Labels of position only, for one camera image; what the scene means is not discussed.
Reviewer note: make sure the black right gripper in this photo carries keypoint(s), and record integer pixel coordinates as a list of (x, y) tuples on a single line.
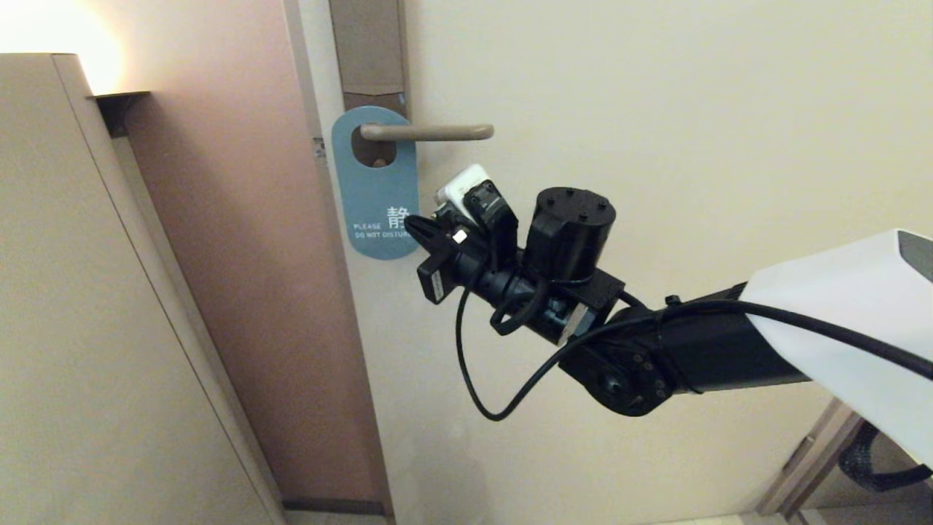
[(474, 270)]

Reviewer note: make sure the blue and white door hanger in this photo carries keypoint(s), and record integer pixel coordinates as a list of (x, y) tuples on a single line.
[(375, 189)]

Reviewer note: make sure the metal door latch bolt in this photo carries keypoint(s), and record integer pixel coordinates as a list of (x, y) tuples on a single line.
[(319, 147)]

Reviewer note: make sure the bronze door lock plate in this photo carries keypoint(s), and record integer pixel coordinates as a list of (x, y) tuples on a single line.
[(368, 44)]

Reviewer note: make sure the white room door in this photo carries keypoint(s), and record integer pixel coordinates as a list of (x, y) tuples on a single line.
[(583, 73)]

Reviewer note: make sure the beige cabinet panel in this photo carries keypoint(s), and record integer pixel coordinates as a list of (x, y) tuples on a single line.
[(73, 437)]

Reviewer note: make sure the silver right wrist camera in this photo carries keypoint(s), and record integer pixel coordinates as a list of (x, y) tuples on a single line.
[(477, 200)]

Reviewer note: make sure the dark wall lamp fixture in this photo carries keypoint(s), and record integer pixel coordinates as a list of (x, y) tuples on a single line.
[(119, 109)]

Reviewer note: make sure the small metal frame hinge plate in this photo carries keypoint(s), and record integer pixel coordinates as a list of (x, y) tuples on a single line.
[(799, 453)]

